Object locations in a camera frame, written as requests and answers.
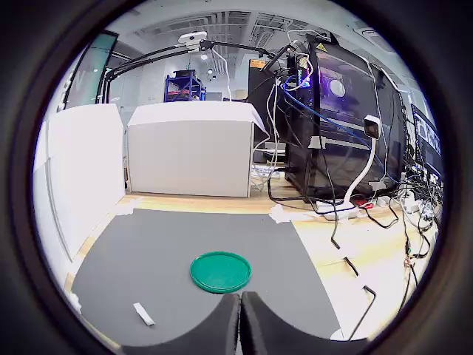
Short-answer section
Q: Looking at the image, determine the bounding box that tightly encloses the white cardboard partition box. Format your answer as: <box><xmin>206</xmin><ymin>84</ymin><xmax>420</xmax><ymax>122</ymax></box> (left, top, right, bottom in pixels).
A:
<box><xmin>32</xmin><ymin>120</ymin><xmax>72</xmax><ymax>264</ymax></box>
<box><xmin>47</xmin><ymin>103</ymin><xmax>127</xmax><ymax>262</ymax></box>
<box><xmin>126</xmin><ymin>100</ymin><xmax>270</xmax><ymax>199</ymax></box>

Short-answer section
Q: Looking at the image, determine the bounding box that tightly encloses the white tape piece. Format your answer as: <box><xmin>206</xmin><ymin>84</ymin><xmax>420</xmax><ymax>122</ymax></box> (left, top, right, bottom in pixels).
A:
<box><xmin>269</xmin><ymin>206</ymin><xmax>295</xmax><ymax>225</ymax></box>
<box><xmin>65</xmin><ymin>273</ymin><xmax>83</xmax><ymax>315</ymax></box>
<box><xmin>117</xmin><ymin>201</ymin><xmax>143</xmax><ymax>217</ymax></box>

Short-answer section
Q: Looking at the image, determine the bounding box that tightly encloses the blue metal shelf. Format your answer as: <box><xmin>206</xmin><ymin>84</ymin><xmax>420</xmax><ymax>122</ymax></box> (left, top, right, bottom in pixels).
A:
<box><xmin>165</xmin><ymin>69</ymin><xmax>207</xmax><ymax>104</ymax></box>

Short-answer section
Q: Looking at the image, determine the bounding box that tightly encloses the white power strip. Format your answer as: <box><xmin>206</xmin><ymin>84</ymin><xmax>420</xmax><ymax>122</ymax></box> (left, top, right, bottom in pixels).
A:
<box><xmin>316</xmin><ymin>200</ymin><xmax>362</xmax><ymax>222</ymax></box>

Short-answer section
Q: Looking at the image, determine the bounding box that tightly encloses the white hanging cable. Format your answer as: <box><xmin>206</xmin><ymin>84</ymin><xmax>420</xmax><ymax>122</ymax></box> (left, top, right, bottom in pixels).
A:
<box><xmin>254</xmin><ymin>81</ymin><xmax>284</xmax><ymax>193</ymax></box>

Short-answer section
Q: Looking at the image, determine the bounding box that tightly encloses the white gooseneck camera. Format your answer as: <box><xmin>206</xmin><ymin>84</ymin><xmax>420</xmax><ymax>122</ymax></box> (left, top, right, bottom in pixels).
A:
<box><xmin>342</xmin><ymin>115</ymin><xmax>381</xmax><ymax>210</ymax></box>

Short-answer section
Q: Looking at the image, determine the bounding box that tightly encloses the black monitor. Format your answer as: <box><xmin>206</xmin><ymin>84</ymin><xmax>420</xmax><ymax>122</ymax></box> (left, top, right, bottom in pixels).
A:
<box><xmin>246</xmin><ymin>68</ymin><xmax>295</xmax><ymax>149</ymax></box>

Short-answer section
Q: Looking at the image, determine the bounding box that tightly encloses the white webcam cable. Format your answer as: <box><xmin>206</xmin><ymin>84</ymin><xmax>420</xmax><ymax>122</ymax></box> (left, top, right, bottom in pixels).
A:
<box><xmin>210</xmin><ymin>47</ymin><xmax>234</xmax><ymax>101</ymax></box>

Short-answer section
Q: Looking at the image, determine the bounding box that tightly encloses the black computer case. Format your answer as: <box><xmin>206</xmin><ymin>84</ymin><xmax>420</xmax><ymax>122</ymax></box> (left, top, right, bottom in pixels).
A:
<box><xmin>284</xmin><ymin>32</ymin><xmax>407</xmax><ymax>203</ymax></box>

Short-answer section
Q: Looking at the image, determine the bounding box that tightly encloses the black computer screen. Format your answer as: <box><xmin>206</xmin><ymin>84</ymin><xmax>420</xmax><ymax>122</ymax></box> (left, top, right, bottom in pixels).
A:
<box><xmin>409</xmin><ymin>103</ymin><xmax>443</xmax><ymax>177</ymax></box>

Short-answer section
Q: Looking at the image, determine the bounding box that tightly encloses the blue cable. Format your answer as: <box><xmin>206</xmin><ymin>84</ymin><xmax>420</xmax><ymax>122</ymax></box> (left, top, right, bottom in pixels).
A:
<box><xmin>282</xmin><ymin>81</ymin><xmax>393</xmax><ymax>186</ymax></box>

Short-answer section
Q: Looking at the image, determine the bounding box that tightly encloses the small white plastic terminal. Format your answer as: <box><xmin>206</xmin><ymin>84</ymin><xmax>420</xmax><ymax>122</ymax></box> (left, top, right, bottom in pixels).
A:
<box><xmin>132</xmin><ymin>302</ymin><xmax>156</xmax><ymax>327</ymax></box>

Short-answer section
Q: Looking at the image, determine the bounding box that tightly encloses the dark teal banner stand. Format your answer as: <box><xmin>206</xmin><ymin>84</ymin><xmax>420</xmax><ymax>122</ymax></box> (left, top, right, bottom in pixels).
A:
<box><xmin>55</xmin><ymin>31</ymin><xmax>119</xmax><ymax>112</ymax></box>

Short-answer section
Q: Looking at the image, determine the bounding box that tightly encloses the dark grey mat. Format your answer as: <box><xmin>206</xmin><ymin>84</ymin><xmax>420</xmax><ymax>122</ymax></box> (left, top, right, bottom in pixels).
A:
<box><xmin>69</xmin><ymin>207</ymin><xmax>343</xmax><ymax>348</ymax></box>

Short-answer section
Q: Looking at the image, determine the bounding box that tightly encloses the white overhead webcam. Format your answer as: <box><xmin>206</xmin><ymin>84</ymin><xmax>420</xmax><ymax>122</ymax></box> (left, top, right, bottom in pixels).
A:
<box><xmin>178</xmin><ymin>32</ymin><xmax>208</xmax><ymax>52</ymax></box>

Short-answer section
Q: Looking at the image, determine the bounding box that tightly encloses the round green lid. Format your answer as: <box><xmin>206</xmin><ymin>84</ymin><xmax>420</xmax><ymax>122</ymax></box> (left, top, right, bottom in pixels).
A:
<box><xmin>189</xmin><ymin>251</ymin><xmax>252</xmax><ymax>295</ymax></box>

